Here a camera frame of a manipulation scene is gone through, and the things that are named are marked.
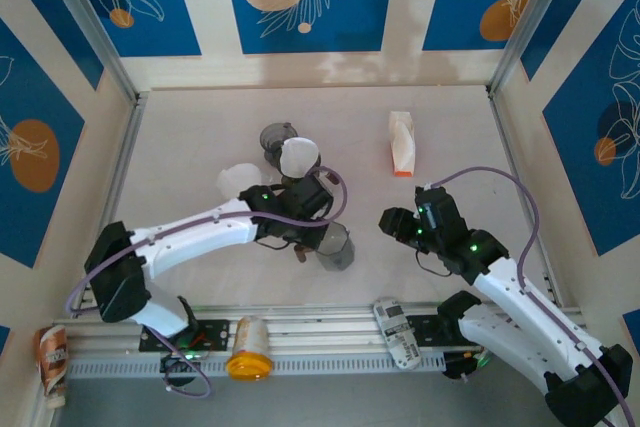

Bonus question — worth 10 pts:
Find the white plastic cup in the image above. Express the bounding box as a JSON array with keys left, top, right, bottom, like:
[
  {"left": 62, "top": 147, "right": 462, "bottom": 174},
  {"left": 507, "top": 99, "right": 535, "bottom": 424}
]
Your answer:
[{"left": 216, "top": 161, "right": 265, "bottom": 202}]

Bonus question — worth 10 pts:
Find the white lid cup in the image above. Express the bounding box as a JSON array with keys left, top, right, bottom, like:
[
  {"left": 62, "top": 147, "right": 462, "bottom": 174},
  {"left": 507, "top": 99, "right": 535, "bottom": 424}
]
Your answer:
[{"left": 278, "top": 135, "right": 321, "bottom": 179}]

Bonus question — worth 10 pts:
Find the grey mug with brown handle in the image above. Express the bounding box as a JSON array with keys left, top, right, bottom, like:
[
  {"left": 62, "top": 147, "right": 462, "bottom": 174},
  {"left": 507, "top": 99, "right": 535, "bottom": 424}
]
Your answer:
[{"left": 293, "top": 221, "right": 357, "bottom": 273}]

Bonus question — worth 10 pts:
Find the smoke grey plastic dripper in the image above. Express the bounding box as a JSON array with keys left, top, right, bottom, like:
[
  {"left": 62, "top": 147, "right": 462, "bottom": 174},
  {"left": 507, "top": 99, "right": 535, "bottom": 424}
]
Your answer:
[{"left": 258, "top": 120, "right": 301, "bottom": 168}]

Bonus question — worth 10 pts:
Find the orange coffee filter box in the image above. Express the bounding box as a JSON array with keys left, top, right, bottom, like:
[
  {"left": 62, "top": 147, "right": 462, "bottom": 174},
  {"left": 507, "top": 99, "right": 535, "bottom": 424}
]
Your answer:
[{"left": 387, "top": 108, "right": 419, "bottom": 179}]

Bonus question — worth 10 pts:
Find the brown coffee pouch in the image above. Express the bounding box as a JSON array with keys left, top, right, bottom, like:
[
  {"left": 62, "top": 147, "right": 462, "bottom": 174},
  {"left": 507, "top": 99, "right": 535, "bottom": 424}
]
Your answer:
[{"left": 33, "top": 325, "right": 69, "bottom": 408}]

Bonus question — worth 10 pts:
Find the jar with orange lid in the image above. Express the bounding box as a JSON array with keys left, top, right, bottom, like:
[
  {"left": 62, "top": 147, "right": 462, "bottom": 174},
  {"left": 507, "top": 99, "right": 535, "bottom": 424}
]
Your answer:
[{"left": 225, "top": 315, "right": 275, "bottom": 382}]

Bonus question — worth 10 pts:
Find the aluminium table side rail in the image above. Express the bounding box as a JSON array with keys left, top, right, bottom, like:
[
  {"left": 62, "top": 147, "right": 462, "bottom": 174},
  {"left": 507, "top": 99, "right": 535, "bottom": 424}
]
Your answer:
[
  {"left": 485, "top": 86, "right": 569, "bottom": 308},
  {"left": 74, "top": 90, "right": 151, "bottom": 318}
]

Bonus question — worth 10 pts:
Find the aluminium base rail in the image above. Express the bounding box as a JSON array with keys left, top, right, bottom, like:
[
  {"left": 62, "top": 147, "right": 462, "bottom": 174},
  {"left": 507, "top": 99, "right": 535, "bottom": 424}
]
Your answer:
[{"left": 52, "top": 302, "right": 586, "bottom": 351}]

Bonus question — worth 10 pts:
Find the grey slotted cable duct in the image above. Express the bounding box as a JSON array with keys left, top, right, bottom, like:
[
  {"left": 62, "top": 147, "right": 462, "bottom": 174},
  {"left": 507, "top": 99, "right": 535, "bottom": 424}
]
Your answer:
[{"left": 64, "top": 352, "right": 446, "bottom": 379}]

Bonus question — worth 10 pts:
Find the aluminium frame post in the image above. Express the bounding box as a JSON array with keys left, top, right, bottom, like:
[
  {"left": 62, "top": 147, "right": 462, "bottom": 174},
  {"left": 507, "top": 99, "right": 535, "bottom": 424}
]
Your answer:
[
  {"left": 485, "top": 0, "right": 586, "bottom": 98},
  {"left": 35, "top": 0, "right": 141, "bottom": 104}
]

